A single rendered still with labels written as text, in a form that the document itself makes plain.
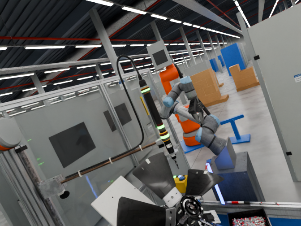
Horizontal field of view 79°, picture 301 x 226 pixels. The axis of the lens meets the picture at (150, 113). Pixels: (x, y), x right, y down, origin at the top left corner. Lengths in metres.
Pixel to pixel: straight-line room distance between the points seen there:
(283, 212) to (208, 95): 7.71
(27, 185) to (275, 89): 2.48
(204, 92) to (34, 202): 8.31
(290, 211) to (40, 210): 1.38
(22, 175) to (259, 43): 2.45
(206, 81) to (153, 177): 7.90
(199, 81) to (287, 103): 6.49
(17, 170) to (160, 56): 4.07
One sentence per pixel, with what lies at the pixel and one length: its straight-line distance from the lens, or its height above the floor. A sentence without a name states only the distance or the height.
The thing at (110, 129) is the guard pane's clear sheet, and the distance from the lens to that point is 1.64.
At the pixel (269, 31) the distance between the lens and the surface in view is 2.54.
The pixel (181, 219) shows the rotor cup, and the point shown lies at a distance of 0.98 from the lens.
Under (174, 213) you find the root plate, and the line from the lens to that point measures 0.99.
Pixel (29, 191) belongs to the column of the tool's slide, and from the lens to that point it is 1.13.
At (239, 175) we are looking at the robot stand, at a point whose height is 0.97.
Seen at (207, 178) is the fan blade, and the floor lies 1.18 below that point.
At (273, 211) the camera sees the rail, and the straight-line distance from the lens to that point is 1.48.
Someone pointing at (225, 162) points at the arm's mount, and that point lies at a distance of 1.59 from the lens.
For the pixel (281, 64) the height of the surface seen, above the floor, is 1.48.
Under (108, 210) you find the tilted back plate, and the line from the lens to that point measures 1.15.
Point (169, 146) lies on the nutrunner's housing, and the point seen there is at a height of 1.50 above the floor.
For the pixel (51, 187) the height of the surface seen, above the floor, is 1.55.
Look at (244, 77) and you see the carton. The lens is 9.99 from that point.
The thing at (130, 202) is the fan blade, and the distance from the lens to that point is 0.87.
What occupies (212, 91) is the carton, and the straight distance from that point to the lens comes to 8.82.
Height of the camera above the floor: 1.81
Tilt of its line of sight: 7 degrees down
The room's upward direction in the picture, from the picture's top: 23 degrees counter-clockwise
